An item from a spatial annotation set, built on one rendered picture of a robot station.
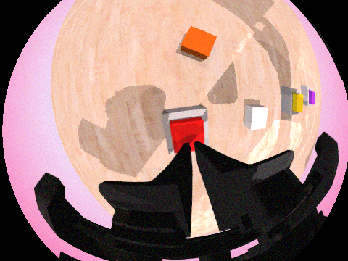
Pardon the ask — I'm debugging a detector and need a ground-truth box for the red button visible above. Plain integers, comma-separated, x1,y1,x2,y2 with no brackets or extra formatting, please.
162,104,209,154

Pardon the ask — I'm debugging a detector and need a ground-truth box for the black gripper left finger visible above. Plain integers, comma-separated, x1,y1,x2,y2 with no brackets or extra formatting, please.
98,142,194,238

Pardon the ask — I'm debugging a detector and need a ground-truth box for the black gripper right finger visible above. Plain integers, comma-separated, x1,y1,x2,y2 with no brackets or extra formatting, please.
194,141,294,232

